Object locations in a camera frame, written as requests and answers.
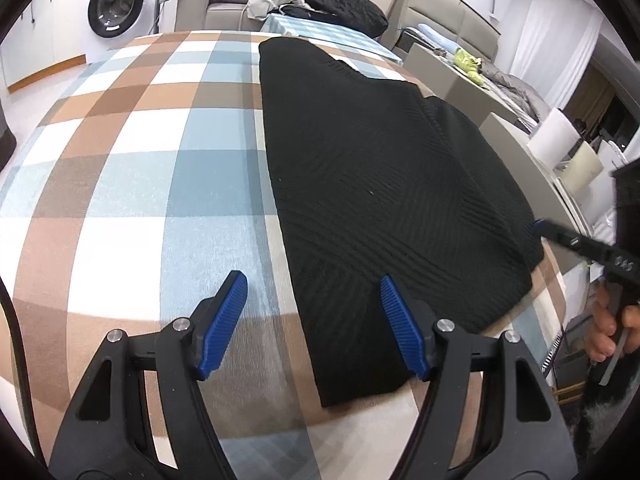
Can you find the grey sofa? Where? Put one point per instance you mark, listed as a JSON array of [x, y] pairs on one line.
[[435, 15]]

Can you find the black padded jacket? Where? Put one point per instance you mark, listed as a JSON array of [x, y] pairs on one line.
[[340, 0]]

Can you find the teal checked cloth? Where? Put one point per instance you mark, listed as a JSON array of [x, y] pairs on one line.
[[330, 30]]

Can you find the black knit sweater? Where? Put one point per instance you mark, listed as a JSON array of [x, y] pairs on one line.
[[390, 185]]

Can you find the light blue cushion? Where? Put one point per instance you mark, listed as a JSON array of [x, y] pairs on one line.
[[435, 35]]

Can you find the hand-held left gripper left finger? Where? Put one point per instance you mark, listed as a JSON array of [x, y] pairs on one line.
[[223, 325]]

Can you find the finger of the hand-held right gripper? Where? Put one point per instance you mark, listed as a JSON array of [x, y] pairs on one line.
[[565, 237]]

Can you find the grey crumpled clothes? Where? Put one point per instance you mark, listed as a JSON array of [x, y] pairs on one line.
[[515, 90]]

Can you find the grey table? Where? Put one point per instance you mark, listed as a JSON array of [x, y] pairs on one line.
[[505, 135]]

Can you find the black fluffy cloth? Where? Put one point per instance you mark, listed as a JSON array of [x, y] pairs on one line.
[[612, 420]]

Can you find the white washing machine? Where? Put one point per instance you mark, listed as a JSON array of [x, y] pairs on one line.
[[117, 2]]

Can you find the yellow-green toy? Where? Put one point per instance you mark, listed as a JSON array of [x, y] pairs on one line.
[[467, 62]]

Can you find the brown blue checked blanket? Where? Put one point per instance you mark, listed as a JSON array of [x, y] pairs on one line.
[[150, 170]]

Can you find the person's right hand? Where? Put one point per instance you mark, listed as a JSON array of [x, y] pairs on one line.
[[602, 332]]

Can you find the white base cabinet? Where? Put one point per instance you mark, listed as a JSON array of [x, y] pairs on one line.
[[45, 35]]

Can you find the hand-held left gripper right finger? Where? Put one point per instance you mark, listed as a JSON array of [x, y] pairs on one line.
[[405, 330]]

